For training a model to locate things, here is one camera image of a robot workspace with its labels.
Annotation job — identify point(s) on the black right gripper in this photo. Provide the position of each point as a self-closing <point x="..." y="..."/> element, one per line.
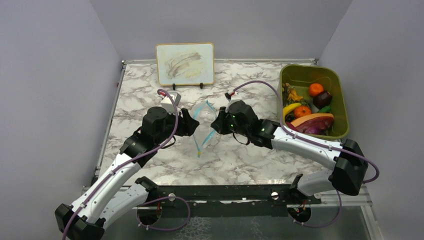
<point x="219" y="123"/>

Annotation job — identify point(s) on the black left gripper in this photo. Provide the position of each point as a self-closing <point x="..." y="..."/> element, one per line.
<point x="187" y="124"/>

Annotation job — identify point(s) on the clear blue zip top bag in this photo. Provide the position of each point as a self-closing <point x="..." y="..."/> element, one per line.
<point x="205" y="114"/>

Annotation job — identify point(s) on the orange toy tangerine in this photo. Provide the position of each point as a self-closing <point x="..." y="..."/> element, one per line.
<point x="314" y="89"/>

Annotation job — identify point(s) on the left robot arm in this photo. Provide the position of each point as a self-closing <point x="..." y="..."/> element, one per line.
<point x="87" y="217"/>

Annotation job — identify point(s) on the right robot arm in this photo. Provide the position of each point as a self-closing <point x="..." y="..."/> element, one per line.
<point x="344" y="163"/>

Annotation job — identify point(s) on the yellow framed whiteboard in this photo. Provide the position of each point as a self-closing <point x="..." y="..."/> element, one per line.
<point x="185" y="64"/>

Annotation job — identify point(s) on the yellow toy banana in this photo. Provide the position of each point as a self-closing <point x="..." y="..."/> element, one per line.
<point x="289" y="108"/>

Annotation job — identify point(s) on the orange toy pumpkin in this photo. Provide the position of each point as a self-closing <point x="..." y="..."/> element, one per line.
<point x="301" y="111"/>

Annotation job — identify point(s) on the olive green plastic bin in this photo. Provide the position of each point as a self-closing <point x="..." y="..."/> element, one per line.
<point x="300" y="77"/>

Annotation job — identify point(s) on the purple orange toy slice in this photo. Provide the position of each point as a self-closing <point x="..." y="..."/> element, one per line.
<point x="315" y="123"/>

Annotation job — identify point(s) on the green toy vegetable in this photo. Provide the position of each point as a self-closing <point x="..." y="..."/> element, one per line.
<point x="325" y="110"/>

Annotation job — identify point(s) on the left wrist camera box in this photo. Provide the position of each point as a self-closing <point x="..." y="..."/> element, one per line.
<point x="168" y="103"/>

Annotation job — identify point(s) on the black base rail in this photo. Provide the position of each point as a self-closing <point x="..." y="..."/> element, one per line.
<point x="215" y="201"/>

